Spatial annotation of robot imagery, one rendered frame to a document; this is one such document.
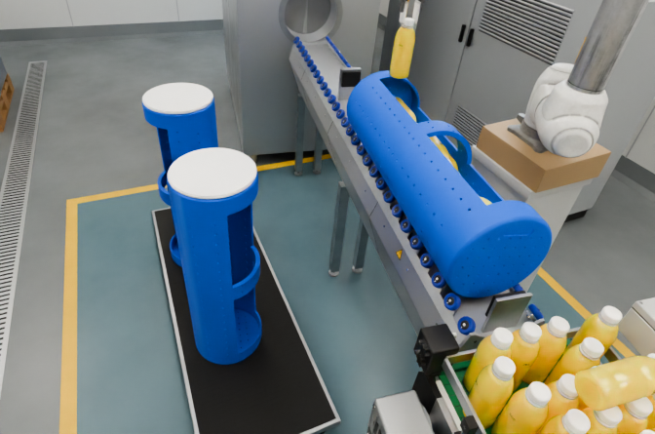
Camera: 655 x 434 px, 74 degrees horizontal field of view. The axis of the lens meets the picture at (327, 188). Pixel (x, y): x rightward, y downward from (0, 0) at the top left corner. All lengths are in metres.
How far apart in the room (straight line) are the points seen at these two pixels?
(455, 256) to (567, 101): 0.61
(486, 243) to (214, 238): 0.82
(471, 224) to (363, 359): 1.26
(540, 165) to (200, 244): 1.15
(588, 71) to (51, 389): 2.30
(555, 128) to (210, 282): 1.21
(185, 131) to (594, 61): 1.41
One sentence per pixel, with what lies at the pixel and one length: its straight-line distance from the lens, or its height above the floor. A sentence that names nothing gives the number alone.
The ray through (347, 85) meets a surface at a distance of 2.14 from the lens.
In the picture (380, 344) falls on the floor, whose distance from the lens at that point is 2.27.
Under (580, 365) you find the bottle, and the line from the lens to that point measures 1.12.
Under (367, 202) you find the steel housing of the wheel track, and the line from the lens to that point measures 1.62.
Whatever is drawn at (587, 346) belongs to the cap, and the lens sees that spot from 1.10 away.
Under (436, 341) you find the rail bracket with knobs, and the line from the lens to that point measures 1.08.
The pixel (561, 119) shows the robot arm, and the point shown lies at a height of 1.31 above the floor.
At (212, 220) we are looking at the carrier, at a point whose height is 0.95.
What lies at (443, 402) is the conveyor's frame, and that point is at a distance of 1.13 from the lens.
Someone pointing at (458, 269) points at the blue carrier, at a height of 1.09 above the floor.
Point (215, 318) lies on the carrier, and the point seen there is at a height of 0.46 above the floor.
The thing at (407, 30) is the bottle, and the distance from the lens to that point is 1.56.
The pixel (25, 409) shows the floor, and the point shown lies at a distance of 2.32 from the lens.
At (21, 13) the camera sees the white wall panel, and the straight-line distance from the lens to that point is 5.99.
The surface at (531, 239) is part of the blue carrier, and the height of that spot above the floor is 1.16.
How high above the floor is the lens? 1.86
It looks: 37 degrees down
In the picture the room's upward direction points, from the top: 5 degrees clockwise
